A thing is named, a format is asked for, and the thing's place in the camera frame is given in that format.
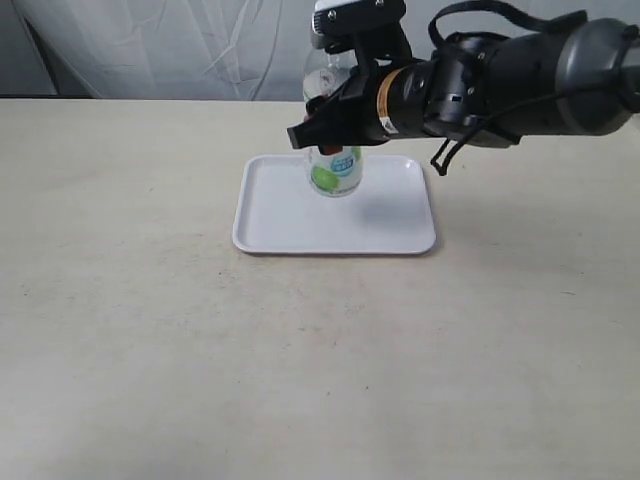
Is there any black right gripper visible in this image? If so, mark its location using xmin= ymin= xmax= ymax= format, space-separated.
xmin=286 ymin=62 xmax=443 ymax=155

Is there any clear plastic lime drink bottle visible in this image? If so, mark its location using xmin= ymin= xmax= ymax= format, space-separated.
xmin=302 ymin=50 xmax=364 ymax=197

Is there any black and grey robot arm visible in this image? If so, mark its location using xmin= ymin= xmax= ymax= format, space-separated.
xmin=288 ymin=18 xmax=639 ymax=165

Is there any white rectangular plastic tray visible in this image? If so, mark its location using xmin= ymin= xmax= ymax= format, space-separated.
xmin=232 ymin=154 xmax=437 ymax=255

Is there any grey-blue wrinkled backdrop cloth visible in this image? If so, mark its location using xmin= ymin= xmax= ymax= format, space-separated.
xmin=0 ymin=0 xmax=640 ymax=101

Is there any wrist camera with silver bracket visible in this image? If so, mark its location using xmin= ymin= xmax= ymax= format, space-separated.
xmin=310 ymin=0 xmax=413 ymax=75

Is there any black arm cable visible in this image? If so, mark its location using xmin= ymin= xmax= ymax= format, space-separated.
xmin=427 ymin=0 xmax=640 ymax=179

